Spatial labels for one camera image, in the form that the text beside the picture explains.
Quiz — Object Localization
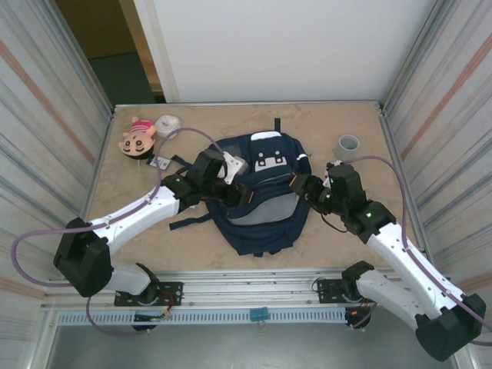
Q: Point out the navy blue backpack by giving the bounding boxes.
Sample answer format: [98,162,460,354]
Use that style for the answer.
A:
[168,118,311,258]

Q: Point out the corrugated translucent side panel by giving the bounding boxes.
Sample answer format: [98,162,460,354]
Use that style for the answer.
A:
[0,0,115,308]
[380,0,492,308]

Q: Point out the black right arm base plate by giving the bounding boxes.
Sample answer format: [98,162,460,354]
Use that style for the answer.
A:
[313,277,370,304]

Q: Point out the perforated grey cable tray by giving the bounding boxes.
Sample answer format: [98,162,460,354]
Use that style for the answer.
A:
[56,309,347,327]

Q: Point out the pink plush doll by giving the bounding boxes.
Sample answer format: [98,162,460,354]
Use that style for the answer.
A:
[118,116,158,158]

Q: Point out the white plastic container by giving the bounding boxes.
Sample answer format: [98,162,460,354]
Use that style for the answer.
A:
[154,114,182,138]

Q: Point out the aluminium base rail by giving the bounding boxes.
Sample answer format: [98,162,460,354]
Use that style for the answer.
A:
[153,271,347,308]

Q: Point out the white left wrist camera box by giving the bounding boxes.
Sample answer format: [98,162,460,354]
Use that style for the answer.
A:
[221,152,247,182]

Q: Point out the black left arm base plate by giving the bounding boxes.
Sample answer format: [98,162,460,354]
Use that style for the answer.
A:
[115,281,184,308]

